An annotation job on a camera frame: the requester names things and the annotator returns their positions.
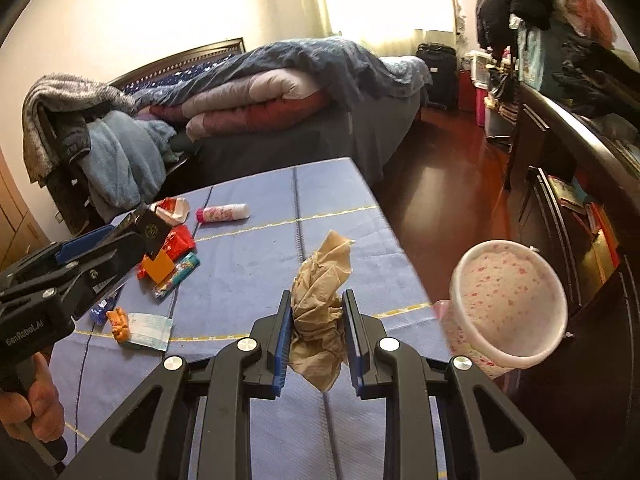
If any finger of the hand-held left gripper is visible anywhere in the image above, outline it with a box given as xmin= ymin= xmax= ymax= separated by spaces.
xmin=0 ymin=204 xmax=151 ymax=286
xmin=10 ymin=232 xmax=150 ymax=321

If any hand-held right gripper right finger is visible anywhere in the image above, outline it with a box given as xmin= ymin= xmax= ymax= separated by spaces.
xmin=341 ymin=288 xmax=576 ymax=480

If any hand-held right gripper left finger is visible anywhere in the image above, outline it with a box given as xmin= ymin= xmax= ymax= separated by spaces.
xmin=61 ymin=290 xmax=296 ymax=480

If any orange card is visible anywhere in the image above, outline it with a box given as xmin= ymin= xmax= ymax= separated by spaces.
xmin=142 ymin=250 xmax=176 ymax=283

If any brown paper napkin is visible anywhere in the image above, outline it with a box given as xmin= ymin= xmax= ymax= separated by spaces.
xmin=290 ymin=230 xmax=357 ymax=395

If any black square packet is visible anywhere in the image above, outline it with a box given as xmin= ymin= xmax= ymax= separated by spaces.
xmin=139 ymin=206 xmax=175 ymax=257

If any red snack packet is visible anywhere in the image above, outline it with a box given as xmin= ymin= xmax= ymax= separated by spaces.
xmin=162 ymin=224 xmax=197 ymax=261

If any colourful candy wrapper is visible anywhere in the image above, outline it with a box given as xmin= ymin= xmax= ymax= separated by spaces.
xmin=152 ymin=252 xmax=201 ymax=300

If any red and white wrapper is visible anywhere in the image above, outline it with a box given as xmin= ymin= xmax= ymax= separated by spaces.
xmin=150 ymin=197 xmax=191 ymax=226

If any white pink-spotted bin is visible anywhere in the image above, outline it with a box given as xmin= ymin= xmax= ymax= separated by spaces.
xmin=432 ymin=240 xmax=571 ymax=381

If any person's left hand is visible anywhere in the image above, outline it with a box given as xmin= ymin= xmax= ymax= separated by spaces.
xmin=0 ymin=351 xmax=68 ymax=445

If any blue and white wrapper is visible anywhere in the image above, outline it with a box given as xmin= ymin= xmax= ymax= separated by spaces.
xmin=90 ymin=297 xmax=118 ymax=323

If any orange peel piece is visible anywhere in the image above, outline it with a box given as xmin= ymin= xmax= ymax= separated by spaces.
xmin=106 ymin=308 xmax=132 ymax=343

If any wooden wardrobe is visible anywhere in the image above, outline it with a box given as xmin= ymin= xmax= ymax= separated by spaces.
xmin=0 ymin=150 xmax=51 ymax=271

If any white and blue tissue packet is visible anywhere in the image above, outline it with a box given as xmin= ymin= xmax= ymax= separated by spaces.
xmin=125 ymin=312 xmax=175 ymax=351

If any dark jacket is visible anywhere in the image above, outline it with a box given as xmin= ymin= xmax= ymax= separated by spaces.
xmin=44 ymin=110 xmax=93 ymax=235

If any light blue fleece blanket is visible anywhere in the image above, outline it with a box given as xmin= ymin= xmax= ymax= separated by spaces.
xmin=82 ymin=110 xmax=178 ymax=222

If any white tube with pink cap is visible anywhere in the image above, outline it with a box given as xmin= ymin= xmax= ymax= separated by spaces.
xmin=195 ymin=203 xmax=251 ymax=223

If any dark wooden headboard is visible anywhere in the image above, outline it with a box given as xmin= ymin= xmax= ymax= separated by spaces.
xmin=107 ymin=37 xmax=246 ymax=93

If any bed with grey sheet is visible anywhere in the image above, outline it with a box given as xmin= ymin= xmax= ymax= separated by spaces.
xmin=165 ymin=55 xmax=433 ymax=196

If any folded grey quilt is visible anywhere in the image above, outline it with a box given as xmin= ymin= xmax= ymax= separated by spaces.
xmin=182 ymin=67 xmax=328 ymax=141

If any gold book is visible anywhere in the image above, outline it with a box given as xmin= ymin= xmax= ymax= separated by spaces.
xmin=580 ymin=240 xmax=619 ymax=286

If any red picture book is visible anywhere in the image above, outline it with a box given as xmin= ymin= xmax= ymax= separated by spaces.
xmin=546 ymin=175 xmax=585 ymax=212

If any pink container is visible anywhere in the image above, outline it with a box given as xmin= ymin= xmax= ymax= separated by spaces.
xmin=474 ymin=85 xmax=495 ymax=128

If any blue-grey blanket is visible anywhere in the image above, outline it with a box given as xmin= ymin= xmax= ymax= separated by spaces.
xmin=120 ymin=40 xmax=433 ymax=111

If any black suitcase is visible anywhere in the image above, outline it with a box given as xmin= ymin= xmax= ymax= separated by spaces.
xmin=416 ymin=42 xmax=458 ymax=111

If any dark wooden dresser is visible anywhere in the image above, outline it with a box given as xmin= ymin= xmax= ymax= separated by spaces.
xmin=504 ymin=80 xmax=640 ymax=480

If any black handbag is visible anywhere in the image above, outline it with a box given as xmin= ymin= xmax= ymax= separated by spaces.
xmin=487 ymin=67 xmax=516 ymax=103

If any stack of dark folded clothes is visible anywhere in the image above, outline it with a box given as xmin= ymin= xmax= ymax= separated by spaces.
xmin=552 ymin=42 xmax=640 ymax=117

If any hanging black jacket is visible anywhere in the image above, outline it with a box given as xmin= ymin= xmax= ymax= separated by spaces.
xmin=475 ymin=0 xmax=521 ymax=61

